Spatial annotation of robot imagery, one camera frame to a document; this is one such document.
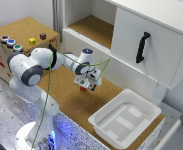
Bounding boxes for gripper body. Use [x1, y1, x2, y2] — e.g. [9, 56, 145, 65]
[74, 67, 103, 92]

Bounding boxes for purple block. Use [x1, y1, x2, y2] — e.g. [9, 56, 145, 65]
[39, 32, 47, 41]

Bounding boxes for yellow block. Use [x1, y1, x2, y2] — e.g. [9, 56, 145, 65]
[28, 37, 37, 46]

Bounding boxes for white cabinet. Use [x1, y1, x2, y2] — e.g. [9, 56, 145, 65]
[61, 0, 183, 107]

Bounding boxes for white plastic box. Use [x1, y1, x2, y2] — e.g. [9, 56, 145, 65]
[87, 88, 162, 150]

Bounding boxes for green button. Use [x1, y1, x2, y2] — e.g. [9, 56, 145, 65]
[12, 43, 24, 54]

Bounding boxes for white sliding door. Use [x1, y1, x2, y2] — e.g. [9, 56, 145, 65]
[110, 6, 183, 91]

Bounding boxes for wooden drawer box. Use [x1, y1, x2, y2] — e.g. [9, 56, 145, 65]
[0, 16, 62, 84]

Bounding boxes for blue button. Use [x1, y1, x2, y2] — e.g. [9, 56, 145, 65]
[5, 38, 17, 49]

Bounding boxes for red button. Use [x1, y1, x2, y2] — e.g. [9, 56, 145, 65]
[0, 34, 11, 44]

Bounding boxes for green cable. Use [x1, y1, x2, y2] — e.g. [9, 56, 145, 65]
[30, 49, 111, 149]

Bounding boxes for black door handle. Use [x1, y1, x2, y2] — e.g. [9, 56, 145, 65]
[135, 31, 151, 65]

